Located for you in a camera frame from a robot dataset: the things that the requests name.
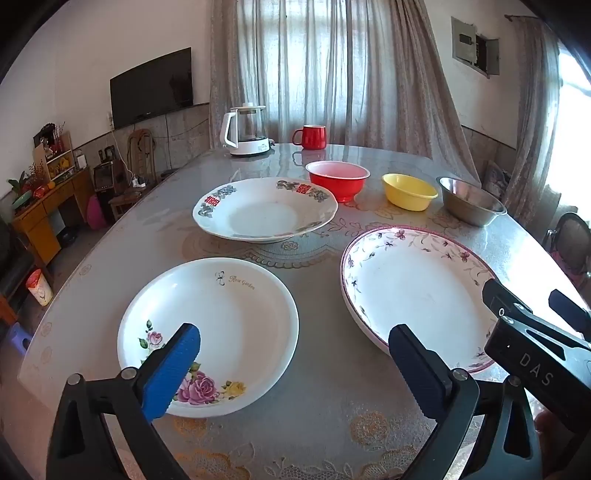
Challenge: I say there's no pink bag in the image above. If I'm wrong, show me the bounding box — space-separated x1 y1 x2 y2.
87 194 109 230

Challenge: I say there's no white plate with red-blue rim print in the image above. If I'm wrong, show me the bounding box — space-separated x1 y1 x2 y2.
192 176 339 244

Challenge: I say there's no white plate with purple floral rim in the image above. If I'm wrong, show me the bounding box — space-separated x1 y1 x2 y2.
340 225 502 374

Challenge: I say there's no narrow beige lace curtain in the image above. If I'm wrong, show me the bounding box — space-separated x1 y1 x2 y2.
503 16 561 217

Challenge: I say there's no red mug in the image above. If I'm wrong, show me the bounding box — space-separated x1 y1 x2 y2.
291 124 328 150

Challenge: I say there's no stainless steel bowl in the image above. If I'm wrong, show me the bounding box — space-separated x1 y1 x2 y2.
436 176 507 227

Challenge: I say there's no wooden chair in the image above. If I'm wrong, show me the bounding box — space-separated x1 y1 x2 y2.
111 129 158 217

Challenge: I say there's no black sofa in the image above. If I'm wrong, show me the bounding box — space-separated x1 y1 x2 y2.
0 217 35 301

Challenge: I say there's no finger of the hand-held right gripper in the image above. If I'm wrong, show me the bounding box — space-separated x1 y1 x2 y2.
549 288 591 334
482 278 539 324

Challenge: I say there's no black flat television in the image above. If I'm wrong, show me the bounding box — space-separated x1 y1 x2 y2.
110 47 193 130

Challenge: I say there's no wooden shelf with ornaments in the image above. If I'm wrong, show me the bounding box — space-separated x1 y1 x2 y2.
32 122 77 183

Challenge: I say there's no orange wooden cabinet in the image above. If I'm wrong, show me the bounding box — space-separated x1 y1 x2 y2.
11 168 93 266

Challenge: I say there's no printed cushion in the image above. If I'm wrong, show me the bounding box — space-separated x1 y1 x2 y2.
485 161 511 199

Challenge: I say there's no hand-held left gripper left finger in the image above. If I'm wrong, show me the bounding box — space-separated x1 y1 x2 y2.
46 323 202 480

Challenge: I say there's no white plate with rose print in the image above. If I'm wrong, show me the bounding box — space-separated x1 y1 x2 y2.
117 257 300 419

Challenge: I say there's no white and red trash bin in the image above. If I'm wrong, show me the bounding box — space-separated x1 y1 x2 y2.
25 269 54 306

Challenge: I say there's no red plastic bowl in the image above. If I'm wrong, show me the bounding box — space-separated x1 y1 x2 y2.
305 161 371 204

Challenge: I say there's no black round-backed chair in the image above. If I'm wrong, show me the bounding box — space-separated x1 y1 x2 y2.
542 212 591 278

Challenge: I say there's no white glass electric kettle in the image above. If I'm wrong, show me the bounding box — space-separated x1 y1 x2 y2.
220 102 273 158

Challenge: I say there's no grey wall electrical box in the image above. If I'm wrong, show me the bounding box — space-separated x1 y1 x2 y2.
451 16 501 78

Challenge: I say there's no wide beige lace curtain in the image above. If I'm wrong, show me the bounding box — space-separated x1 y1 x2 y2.
210 0 481 185

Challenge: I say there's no purple plastic stool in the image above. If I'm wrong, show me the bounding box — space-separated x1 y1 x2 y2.
9 322 33 356

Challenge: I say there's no yellow plastic bowl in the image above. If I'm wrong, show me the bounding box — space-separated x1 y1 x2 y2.
382 173 438 212

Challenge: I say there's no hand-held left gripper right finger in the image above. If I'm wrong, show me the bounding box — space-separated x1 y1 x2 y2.
389 324 543 480

